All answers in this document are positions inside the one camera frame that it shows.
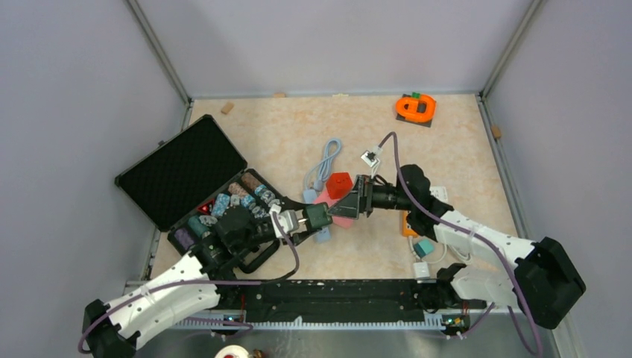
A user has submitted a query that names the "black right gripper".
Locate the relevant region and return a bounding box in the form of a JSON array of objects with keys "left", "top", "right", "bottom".
[{"left": 327, "top": 174, "right": 414, "bottom": 219}]

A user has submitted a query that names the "red cube socket adapter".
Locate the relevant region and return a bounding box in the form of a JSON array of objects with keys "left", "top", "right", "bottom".
[{"left": 326, "top": 172, "right": 353, "bottom": 200}]

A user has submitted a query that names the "pink triangular power strip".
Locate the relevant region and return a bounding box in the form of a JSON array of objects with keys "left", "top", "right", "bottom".
[{"left": 313, "top": 190, "right": 355, "bottom": 229}]

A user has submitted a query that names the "dark green cube adapter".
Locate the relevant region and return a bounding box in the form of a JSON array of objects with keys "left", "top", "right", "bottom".
[{"left": 303, "top": 202, "right": 333, "bottom": 232}]

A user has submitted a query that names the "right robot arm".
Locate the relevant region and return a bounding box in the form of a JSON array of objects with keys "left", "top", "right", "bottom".
[{"left": 328, "top": 164, "right": 587, "bottom": 330}]

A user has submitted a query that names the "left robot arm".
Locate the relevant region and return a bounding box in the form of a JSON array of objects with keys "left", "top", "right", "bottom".
[{"left": 78, "top": 243, "right": 263, "bottom": 357}]

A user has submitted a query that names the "white plug adapter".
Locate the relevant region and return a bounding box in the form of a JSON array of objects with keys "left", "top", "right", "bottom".
[{"left": 413, "top": 261, "right": 432, "bottom": 280}]

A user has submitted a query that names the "poker chip stack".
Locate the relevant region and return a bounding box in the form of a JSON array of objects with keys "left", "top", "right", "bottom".
[{"left": 211, "top": 193, "right": 231, "bottom": 218}]

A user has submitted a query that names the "light blue power strip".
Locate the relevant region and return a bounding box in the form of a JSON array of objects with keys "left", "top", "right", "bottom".
[{"left": 303, "top": 189, "right": 331, "bottom": 243}]

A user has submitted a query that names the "orange power strip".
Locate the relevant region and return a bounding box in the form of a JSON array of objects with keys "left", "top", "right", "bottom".
[{"left": 400, "top": 211, "right": 418, "bottom": 237}]

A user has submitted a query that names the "black poker chip case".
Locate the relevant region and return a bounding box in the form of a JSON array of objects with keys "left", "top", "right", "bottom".
[{"left": 115, "top": 114, "right": 305, "bottom": 280}]

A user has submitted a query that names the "teal cube adapter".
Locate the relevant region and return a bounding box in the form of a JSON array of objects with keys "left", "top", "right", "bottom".
[{"left": 412, "top": 239, "right": 435, "bottom": 259}]

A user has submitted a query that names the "small wooden block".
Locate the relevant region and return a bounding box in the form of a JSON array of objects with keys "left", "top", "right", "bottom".
[{"left": 221, "top": 101, "right": 235, "bottom": 115}]

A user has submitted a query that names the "wooden block at right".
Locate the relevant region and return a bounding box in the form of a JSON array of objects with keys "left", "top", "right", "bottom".
[{"left": 490, "top": 125, "right": 502, "bottom": 140}]

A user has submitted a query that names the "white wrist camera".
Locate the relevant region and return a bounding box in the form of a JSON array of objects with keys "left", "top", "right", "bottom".
[{"left": 361, "top": 147, "right": 382, "bottom": 168}]

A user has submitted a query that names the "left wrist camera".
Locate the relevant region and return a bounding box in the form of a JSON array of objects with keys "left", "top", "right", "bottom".
[{"left": 268, "top": 204, "right": 300, "bottom": 239}]

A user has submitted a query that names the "light blue coiled cable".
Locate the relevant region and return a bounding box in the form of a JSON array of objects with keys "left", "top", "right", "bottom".
[{"left": 303, "top": 137, "right": 343, "bottom": 192}]

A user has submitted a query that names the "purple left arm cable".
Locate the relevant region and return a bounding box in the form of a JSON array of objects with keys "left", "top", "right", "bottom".
[{"left": 78, "top": 211, "right": 301, "bottom": 354}]

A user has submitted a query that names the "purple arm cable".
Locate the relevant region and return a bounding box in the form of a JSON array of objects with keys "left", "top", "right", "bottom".
[
  {"left": 78, "top": 211, "right": 301, "bottom": 354},
  {"left": 377, "top": 131, "right": 544, "bottom": 357}
]

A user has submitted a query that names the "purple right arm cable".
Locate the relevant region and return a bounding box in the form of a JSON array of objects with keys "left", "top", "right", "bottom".
[{"left": 377, "top": 131, "right": 544, "bottom": 357}]

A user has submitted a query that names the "orange ring toy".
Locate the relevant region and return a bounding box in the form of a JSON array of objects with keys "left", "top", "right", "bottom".
[{"left": 394, "top": 95, "right": 437, "bottom": 124}]

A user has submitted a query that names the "dark square base plate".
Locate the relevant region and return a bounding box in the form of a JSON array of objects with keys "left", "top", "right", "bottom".
[{"left": 396, "top": 92, "right": 437, "bottom": 129}]

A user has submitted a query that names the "white coiled cable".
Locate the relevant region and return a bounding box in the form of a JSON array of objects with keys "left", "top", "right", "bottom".
[{"left": 408, "top": 236, "right": 473, "bottom": 266}]

